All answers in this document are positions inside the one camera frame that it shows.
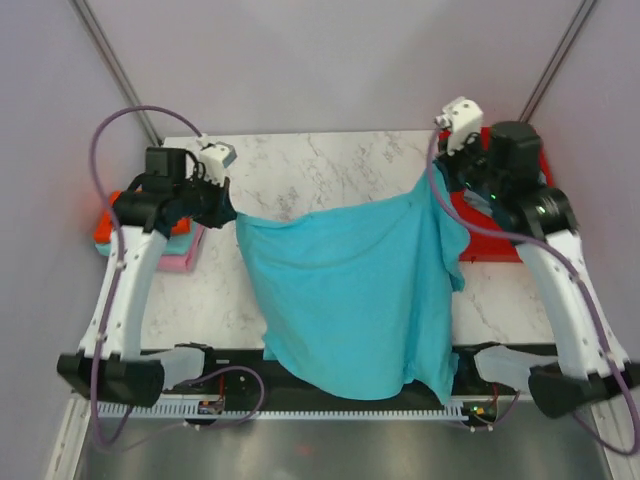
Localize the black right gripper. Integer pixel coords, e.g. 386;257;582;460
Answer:
435;128;507;203

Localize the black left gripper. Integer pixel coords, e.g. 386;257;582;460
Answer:
173;172;236;230

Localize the teal t shirt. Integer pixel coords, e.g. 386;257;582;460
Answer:
93;220;203;256
236;172;470;403

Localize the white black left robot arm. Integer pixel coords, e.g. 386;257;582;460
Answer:
57;142;237;407

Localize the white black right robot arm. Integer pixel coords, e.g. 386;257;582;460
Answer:
434;119;639;418

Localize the grey t shirt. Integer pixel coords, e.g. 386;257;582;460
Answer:
463;189;499;219

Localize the folded teal t shirt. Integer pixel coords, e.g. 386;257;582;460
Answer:
93;220;203;256

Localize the folded pink t shirt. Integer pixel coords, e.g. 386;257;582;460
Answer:
158;226;205;273

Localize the red plastic bin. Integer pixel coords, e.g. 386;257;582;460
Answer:
449;144;556;264

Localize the folded red t shirt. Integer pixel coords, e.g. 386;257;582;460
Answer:
93;189;194;242

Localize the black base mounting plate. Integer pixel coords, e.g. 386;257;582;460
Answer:
160;347;516;414

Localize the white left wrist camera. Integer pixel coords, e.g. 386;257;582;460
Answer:
196;135;237;186

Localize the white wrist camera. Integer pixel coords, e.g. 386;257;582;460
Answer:
196;135;237;186
434;97;484;155

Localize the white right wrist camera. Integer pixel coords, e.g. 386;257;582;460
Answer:
434;97;484;155

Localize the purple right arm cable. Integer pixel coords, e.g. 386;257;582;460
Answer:
428;124;640;456

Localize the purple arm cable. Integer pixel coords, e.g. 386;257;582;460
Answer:
428;124;640;456
88;104;266;449

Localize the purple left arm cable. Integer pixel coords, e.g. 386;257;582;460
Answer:
88;104;266;449

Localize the grey slotted cable duct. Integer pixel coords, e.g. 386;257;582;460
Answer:
92;397;496;421

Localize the aluminium frame rail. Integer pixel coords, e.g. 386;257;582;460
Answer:
69;387;616;401

